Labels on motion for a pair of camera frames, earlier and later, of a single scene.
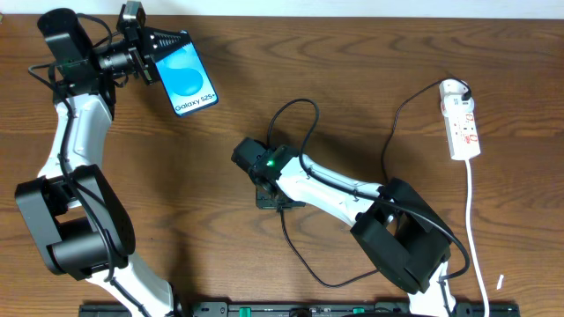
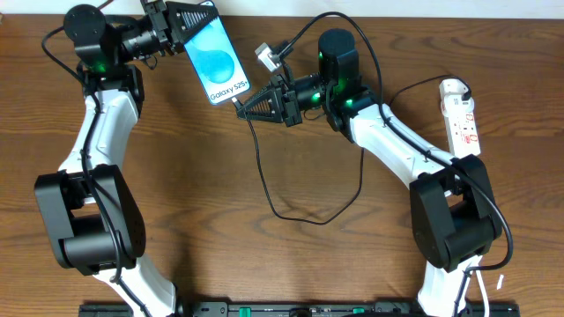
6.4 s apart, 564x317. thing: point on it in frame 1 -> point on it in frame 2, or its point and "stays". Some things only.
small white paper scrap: (500, 282) stays
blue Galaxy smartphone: (186, 80) -> (217, 62)
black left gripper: (147, 55) -> (161, 28)
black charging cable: (465, 96) -> (239, 104)
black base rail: (306, 309) stays
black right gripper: (270, 201) -> (291, 102)
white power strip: (460, 120) stays
